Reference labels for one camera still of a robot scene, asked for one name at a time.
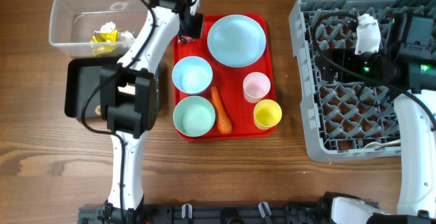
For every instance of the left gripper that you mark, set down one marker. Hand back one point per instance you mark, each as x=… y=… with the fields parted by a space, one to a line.
x=195 y=29

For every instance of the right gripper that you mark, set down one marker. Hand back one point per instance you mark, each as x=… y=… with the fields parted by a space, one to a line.
x=345 y=56

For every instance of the light blue bowl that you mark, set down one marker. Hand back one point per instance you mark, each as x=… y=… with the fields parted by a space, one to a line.
x=192 y=75

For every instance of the white tissue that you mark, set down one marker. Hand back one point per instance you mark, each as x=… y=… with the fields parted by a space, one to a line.
x=124 y=36

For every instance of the yellow wrapper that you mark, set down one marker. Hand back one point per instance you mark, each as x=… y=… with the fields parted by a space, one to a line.
x=104 y=42

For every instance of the green bowl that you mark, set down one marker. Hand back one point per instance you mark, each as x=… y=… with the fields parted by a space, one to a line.
x=194 y=116

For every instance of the orange carrot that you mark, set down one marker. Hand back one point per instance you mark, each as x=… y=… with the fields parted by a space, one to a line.
x=223 y=123

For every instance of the brown mushroom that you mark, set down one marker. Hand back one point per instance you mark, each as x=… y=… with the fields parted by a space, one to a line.
x=98 y=110

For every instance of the red foil wrapper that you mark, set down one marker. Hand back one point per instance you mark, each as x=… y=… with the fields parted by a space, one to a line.
x=185 y=39

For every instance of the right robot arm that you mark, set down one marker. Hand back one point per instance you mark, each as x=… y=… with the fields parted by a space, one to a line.
x=406 y=68

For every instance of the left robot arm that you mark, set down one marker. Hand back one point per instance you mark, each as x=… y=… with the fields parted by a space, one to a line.
x=128 y=129

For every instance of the grey dishwasher rack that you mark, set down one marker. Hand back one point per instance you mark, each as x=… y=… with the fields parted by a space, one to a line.
x=340 y=119

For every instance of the light blue plate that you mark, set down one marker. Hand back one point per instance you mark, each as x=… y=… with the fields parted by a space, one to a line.
x=236 y=40

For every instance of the red serving tray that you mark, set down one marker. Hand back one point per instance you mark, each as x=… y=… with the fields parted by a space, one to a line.
x=229 y=82

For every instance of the white spoon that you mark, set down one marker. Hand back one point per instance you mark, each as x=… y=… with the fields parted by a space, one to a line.
x=378 y=145

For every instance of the clear plastic bin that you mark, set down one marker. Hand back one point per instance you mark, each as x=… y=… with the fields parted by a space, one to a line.
x=73 y=23

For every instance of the pink cup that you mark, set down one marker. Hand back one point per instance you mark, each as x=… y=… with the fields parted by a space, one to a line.
x=256 y=86

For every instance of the yellow cup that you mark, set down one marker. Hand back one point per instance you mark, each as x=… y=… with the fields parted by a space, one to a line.
x=267 y=113

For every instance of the black plastic tray bin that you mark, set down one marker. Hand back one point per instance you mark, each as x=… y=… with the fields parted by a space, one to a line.
x=84 y=75

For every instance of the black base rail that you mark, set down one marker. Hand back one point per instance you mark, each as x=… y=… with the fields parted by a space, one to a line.
x=305 y=212

